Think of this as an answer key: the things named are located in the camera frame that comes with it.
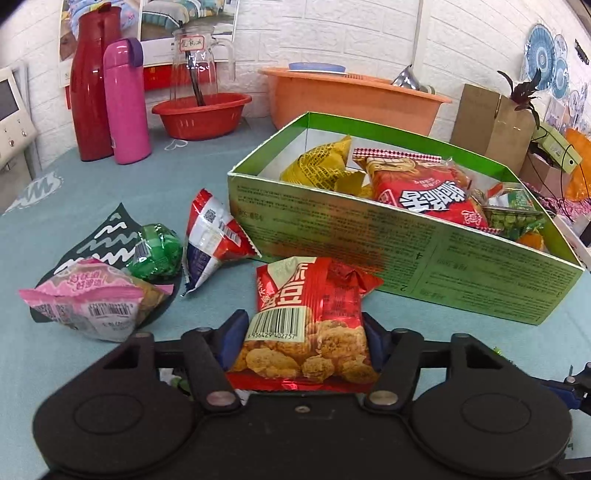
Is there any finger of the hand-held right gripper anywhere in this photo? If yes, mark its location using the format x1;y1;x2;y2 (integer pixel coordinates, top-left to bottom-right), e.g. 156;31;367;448
545;361;591;412

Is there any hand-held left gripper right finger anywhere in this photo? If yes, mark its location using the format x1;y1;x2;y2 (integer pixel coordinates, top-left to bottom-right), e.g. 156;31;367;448
361;313;505;409

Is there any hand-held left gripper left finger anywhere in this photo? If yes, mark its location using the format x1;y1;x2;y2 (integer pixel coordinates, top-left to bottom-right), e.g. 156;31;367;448
102;309;251;413

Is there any red fried snack packet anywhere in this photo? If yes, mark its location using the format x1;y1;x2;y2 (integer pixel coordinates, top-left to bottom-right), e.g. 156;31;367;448
227;256;385;394

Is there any green cardboard box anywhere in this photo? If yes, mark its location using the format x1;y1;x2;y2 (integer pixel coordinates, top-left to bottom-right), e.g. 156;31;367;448
226;112;585;326

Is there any red white blue snack packet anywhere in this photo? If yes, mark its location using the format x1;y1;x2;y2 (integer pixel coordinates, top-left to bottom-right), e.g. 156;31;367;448
181;188;262;297

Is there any pink snack packet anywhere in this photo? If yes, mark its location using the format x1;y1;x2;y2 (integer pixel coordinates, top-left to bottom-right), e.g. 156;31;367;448
18;257;172;343

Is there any orange snack packet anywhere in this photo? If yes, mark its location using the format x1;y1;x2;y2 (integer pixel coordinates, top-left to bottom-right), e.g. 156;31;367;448
516;231;551;253

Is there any large red snack packet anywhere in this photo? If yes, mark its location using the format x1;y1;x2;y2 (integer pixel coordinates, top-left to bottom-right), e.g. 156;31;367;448
352;148;491;230

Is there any green pea snack packet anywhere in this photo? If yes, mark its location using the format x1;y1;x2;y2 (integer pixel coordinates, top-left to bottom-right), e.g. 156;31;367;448
473;182;549;241

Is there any yellow snack packet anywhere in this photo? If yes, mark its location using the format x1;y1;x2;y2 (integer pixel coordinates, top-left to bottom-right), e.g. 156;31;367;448
280;135;370;200

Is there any teal printed tablecloth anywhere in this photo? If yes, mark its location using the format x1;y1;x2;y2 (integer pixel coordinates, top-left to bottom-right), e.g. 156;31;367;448
0;115;591;480

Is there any small brown cardboard box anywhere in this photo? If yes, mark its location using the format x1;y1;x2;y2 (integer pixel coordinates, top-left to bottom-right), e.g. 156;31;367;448
519;151;574;188

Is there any red plastic basin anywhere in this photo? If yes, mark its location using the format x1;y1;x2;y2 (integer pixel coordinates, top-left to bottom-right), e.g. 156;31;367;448
151;92;253;142

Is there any orange plastic basin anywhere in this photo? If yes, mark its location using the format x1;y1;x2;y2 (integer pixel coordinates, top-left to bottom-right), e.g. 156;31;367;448
257;66;453;139

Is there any small green box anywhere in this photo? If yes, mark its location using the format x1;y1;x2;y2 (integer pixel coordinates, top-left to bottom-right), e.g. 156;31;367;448
537;121;583;175

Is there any pink thermos bottle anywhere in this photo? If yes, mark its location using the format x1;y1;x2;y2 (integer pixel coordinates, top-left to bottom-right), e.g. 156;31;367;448
102;38;153;165

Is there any glass pitcher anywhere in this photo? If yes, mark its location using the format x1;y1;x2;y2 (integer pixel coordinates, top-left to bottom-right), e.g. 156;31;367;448
169;25;237;104

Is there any purple leaf plant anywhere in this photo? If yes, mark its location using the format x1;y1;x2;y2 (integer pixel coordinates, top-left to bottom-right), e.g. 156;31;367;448
497;68;542;131

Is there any red thermos bottle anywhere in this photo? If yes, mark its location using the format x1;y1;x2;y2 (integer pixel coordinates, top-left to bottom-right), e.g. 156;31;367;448
69;2;124;162

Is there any white countertop appliance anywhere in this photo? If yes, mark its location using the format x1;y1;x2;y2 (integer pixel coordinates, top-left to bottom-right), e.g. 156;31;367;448
0;65;38;206

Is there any small blue patterned wall plate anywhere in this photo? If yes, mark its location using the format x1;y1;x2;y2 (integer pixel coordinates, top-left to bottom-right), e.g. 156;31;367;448
551;58;570;100

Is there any bedding photo wall poster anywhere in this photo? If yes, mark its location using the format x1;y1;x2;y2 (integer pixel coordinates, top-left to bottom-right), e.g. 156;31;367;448
59;0;240;90

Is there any large blue patterned wall plate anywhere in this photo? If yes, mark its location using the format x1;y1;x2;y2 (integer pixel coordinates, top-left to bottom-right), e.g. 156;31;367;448
523;23;557;92

